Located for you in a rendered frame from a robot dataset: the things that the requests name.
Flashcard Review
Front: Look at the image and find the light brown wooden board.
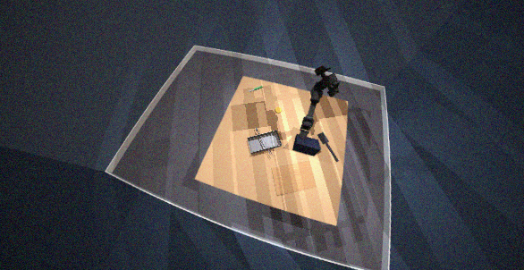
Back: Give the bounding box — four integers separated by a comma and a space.
272, 161, 316, 196

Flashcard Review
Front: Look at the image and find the grey rectangular roasting tin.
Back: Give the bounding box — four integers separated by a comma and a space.
247, 130, 282, 154

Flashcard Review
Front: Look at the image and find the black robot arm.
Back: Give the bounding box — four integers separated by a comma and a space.
300, 73, 338, 139

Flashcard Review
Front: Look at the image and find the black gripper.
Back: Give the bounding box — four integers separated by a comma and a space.
314, 65, 341, 97

